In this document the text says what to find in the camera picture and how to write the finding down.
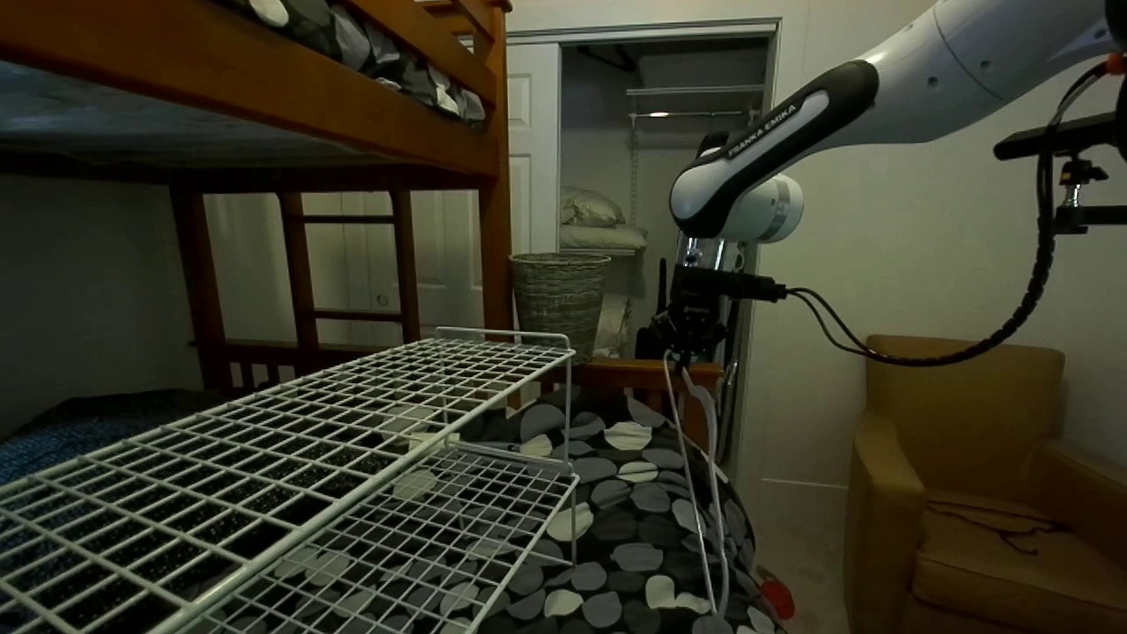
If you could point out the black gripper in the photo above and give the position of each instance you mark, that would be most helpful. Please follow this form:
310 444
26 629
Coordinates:
697 318

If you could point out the white plastic hanger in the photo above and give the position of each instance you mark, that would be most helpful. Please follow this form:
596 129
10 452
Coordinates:
709 494

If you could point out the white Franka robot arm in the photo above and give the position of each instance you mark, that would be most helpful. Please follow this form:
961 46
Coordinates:
940 72

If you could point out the white closet shelf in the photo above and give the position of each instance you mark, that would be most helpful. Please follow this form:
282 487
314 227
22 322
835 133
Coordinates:
692 95

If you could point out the black dustpan brush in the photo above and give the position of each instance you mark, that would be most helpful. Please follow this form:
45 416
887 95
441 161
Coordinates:
652 339

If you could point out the grey wicker laundry basket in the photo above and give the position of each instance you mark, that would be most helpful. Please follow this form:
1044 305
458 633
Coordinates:
560 305

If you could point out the white folded pillows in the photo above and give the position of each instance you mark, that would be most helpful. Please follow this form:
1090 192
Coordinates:
594 217

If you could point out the black grey spotted duvet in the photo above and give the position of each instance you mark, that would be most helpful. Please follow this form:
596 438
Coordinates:
621 552

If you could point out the small red object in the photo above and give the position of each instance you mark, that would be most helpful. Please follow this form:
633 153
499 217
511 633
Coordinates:
778 598

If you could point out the white closet door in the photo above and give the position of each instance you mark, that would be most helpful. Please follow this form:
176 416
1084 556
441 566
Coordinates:
533 142

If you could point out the yellow armchair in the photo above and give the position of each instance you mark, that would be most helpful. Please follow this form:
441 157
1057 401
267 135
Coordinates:
999 566

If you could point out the spotted bunk bedding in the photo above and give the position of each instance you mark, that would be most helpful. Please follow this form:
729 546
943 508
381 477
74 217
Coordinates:
353 40

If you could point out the dark speckled bed sheet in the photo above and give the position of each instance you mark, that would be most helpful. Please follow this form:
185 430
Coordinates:
83 426

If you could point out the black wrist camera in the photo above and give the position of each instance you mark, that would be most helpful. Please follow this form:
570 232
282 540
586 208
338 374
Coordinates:
726 284

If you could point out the wooden bunk bed frame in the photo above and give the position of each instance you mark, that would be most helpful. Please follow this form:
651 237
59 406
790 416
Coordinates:
235 83

